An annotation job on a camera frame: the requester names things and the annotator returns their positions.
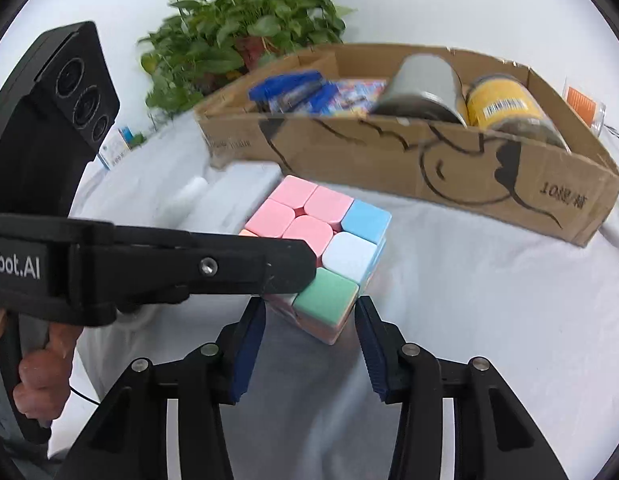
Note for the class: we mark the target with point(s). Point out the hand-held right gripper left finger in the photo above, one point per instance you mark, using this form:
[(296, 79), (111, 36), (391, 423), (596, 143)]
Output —
[(247, 355)]

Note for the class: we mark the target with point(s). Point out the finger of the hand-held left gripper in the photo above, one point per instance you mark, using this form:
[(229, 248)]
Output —
[(239, 265)]

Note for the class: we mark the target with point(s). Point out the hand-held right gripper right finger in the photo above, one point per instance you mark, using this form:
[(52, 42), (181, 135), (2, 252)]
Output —
[(370, 355)]

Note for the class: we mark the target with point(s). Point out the person's left hand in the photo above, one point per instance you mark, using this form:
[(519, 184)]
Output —
[(44, 375)]

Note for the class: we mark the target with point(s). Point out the yellow label clear jar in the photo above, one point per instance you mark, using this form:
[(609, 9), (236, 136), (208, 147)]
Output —
[(504, 105)]

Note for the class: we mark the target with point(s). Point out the colourful printed cartoon box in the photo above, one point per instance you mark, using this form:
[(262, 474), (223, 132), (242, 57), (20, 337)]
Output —
[(354, 95)]

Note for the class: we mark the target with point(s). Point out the potted green plant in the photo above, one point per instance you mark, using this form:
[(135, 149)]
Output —
[(229, 40)]

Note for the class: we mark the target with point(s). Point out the silver metal can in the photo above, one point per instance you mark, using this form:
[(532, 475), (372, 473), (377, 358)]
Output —
[(424, 80)]

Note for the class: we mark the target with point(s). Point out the pastel puzzle cube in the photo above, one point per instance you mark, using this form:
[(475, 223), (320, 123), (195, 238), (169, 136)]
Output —
[(339, 255)]

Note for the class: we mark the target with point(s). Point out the orange and clear plastic container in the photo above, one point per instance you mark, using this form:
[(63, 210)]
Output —
[(579, 102)]

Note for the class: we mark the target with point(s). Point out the white table cloth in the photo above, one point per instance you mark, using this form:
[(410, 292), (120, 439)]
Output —
[(464, 335)]

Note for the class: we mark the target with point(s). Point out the large cardboard box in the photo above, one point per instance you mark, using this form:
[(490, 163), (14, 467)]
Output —
[(389, 170)]

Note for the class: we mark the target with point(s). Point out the blue toy car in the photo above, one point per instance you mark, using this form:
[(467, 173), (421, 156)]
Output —
[(284, 87)]

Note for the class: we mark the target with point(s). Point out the small blue white carton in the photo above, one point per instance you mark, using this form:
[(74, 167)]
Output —
[(116, 147)]

